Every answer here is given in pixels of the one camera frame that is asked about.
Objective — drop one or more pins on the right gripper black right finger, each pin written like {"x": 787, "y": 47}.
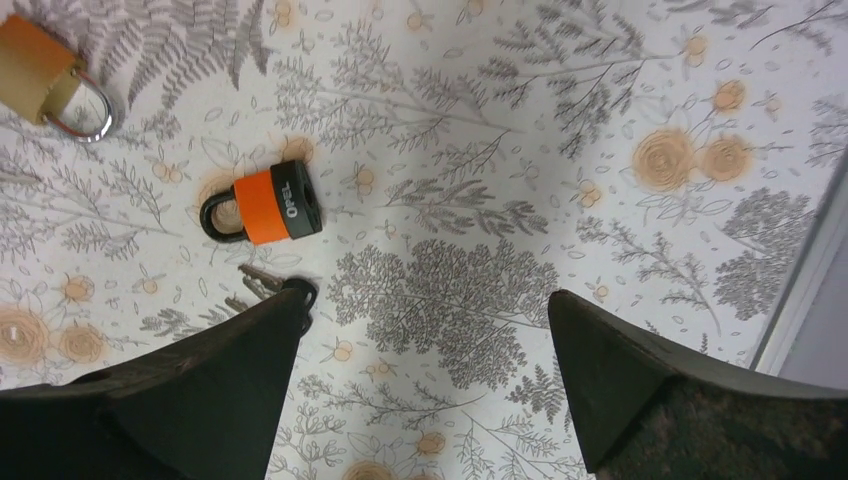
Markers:
{"x": 645, "y": 407}

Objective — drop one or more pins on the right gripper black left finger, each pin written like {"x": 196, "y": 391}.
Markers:
{"x": 205, "y": 407}

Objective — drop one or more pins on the black padlock keys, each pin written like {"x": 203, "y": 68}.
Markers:
{"x": 265, "y": 285}

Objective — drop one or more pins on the brass padlock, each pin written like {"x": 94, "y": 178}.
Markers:
{"x": 40, "y": 76}

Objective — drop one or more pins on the floral patterned mat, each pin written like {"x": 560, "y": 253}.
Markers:
{"x": 662, "y": 159}

